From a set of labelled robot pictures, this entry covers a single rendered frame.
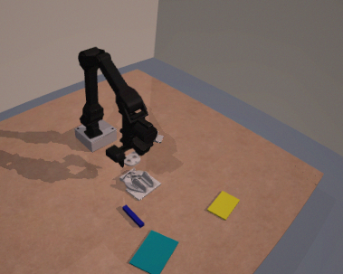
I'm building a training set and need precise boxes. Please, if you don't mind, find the yellow flat rectangular plate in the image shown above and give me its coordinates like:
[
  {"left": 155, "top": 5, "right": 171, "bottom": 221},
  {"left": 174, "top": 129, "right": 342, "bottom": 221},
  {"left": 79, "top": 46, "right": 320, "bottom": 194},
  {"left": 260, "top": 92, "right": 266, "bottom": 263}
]
[{"left": 207, "top": 192, "right": 240, "bottom": 220}]

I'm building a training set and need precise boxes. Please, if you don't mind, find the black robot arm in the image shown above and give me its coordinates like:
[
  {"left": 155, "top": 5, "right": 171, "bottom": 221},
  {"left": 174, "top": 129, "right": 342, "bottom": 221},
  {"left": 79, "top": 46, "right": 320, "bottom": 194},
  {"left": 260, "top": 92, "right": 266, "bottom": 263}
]
[{"left": 78, "top": 47, "right": 157, "bottom": 156}]

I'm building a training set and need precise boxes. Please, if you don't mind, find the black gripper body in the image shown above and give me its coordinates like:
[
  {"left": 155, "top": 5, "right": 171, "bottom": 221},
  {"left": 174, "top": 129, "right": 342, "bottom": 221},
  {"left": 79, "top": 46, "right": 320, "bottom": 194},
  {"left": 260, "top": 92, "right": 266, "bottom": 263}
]
[{"left": 106, "top": 129, "right": 136, "bottom": 163}]

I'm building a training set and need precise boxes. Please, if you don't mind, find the teal flat rectangular plate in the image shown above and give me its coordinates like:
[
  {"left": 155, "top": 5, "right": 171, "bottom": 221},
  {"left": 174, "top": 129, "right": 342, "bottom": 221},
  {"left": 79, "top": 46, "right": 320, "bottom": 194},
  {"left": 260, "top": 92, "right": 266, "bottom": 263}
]
[{"left": 130, "top": 231, "right": 178, "bottom": 274}]

